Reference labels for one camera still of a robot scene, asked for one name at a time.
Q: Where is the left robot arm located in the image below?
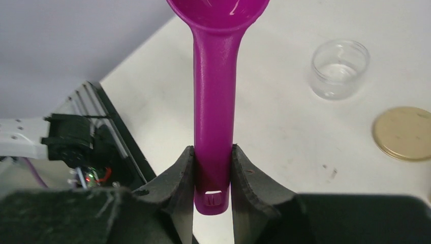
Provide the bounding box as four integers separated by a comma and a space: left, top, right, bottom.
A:
1, 113, 93, 168

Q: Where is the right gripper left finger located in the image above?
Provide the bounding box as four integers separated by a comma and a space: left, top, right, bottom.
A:
133, 145, 196, 244

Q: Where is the magenta plastic scoop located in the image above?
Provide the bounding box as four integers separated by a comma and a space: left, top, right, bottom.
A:
168, 1, 268, 216

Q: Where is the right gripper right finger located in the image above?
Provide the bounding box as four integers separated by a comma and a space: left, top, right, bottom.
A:
231, 145, 303, 243

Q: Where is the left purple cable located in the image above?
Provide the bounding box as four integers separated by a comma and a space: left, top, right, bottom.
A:
21, 156, 49, 189

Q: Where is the clear plastic jar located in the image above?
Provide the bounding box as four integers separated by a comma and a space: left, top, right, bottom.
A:
309, 39, 371, 101

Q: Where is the gold jar lid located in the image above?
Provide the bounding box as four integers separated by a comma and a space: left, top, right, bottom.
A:
372, 106, 430, 162

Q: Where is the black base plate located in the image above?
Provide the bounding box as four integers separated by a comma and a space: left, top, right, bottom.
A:
87, 82, 156, 191

